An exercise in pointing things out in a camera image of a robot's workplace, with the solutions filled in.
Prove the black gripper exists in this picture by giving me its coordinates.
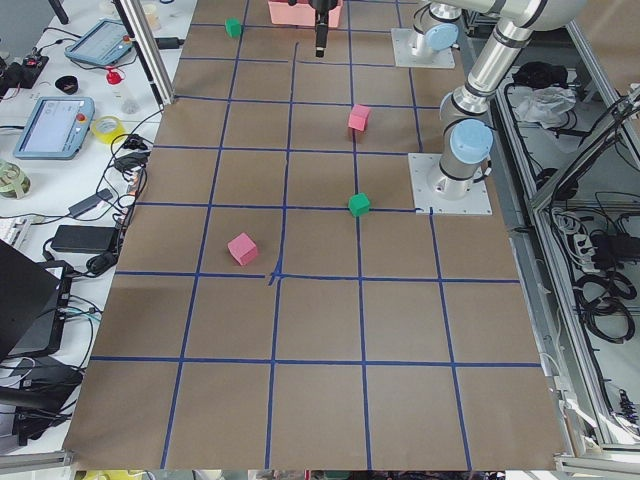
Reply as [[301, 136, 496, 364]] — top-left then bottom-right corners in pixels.
[[309, 0, 335, 58]]

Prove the pink plastic bin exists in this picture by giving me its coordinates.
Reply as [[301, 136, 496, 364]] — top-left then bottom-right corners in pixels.
[[267, 1, 344, 28]]

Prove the far green cube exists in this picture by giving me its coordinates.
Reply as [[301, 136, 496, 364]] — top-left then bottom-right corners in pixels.
[[225, 17, 242, 38]]

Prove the green cube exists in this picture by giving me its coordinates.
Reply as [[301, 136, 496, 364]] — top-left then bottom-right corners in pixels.
[[348, 192, 371, 218], [225, 17, 242, 38]]

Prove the upper pink cube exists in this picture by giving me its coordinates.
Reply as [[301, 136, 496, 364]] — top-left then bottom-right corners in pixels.
[[348, 104, 371, 132]]

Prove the pink cube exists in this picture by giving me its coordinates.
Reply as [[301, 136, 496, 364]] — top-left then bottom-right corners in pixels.
[[348, 104, 371, 132], [227, 232, 259, 266]]

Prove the middle green cube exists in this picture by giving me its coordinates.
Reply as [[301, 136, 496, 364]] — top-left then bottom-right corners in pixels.
[[348, 192, 371, 218]]

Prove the red small object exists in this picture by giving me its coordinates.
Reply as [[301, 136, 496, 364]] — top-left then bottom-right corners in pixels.
[[106, 67, 123, 85]]

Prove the upper teach pendant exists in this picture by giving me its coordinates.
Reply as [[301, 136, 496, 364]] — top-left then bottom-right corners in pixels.
[[65, 19, 132, 67]]

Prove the teach pendant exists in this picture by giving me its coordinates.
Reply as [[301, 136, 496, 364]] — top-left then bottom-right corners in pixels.
[[65, 19, 132, 67], [13, 97, 95, 160]]

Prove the lower pink cube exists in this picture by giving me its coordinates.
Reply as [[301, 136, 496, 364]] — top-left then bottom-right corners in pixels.
[[227, 232, 259, 266]]

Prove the white crumpled cloth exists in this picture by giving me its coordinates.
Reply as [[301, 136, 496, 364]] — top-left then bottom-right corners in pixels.
[[514, 86, 576, 128]]

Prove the yellow tape roll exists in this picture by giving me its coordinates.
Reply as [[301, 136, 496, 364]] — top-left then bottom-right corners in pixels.
[[90, 116, 126, 144]]

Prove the black bowl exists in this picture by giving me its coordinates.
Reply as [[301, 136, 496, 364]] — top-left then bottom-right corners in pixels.
[[54, 75, 79, 95]]

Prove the lower teach pendant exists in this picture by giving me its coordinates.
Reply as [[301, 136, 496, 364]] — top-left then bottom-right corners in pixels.
[[13, 97, 95, 160]]

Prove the black power adapter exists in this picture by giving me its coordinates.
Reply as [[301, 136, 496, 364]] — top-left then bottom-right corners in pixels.
[[51, 225, 117, 254]]

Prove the black laptop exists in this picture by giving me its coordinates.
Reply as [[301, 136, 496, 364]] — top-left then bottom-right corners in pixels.
[[1, 242, 71, 360]]

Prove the aluminium frame post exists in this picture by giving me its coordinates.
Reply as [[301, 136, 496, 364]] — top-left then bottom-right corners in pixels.
[[113, 0, 174, 107]]

